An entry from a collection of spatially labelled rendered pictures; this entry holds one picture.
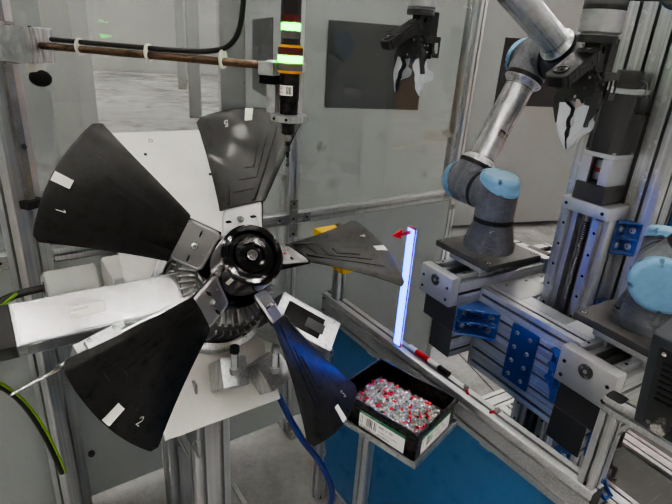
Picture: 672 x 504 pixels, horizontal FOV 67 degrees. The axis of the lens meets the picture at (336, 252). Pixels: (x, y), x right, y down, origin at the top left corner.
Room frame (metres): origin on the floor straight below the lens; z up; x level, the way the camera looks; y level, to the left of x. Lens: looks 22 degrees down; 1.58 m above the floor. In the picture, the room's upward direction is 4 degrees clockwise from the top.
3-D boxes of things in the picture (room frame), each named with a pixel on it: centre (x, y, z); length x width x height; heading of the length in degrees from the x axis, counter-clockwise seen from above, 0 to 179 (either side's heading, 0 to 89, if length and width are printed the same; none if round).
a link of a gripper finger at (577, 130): (1.03, -0.48, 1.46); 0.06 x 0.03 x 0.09; 127
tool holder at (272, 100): (0.94, 0.11, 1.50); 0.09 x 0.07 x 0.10; 71
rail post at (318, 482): (1.41, 0.01, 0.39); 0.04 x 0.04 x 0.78; 36
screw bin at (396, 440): (0.91, -0.16, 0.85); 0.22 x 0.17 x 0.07; 51
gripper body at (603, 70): (1.05, -0.47, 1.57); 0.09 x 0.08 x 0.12; 127
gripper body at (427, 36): (1.45, -0.18, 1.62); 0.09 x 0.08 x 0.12; 126
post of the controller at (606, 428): (0.72, -0.50, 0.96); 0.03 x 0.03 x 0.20; 36
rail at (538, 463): (1.07, -0.25, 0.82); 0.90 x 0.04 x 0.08; 36
